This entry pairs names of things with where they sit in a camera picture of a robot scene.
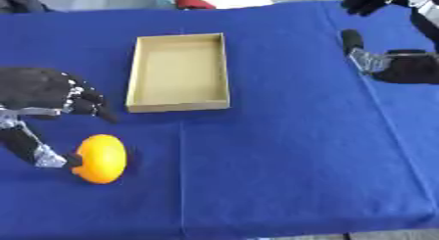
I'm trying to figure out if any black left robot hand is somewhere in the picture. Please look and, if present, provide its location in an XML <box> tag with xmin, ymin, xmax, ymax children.
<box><xmin>0</xmin><ymin>67</ymin><xmax>121</xmax><ymax>169</ymax></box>

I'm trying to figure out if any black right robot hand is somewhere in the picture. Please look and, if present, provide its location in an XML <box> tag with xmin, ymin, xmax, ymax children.
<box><xmin>339</xmin><ymin>0</ymin><xmax>439</xmax><ymax>85</ymax></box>

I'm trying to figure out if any tan open cardboard box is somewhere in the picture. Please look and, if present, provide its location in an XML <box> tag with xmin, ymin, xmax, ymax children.
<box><xmin>123</xmin><ymin>32</ymin><xmax>233</xmax><ymax>114</ymax></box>

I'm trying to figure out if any orange toy fruit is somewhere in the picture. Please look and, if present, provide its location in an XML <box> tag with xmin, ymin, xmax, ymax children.
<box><xmin>69</xmin><ymin>133</ymin><xmax>129</xmax><ymax>185</ymax></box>

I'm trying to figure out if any red object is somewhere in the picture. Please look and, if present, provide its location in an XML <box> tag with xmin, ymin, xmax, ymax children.
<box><xmin>172</xmin><ymin>0</ymin><xmax>219</xmax><ymax>11</ymax></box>

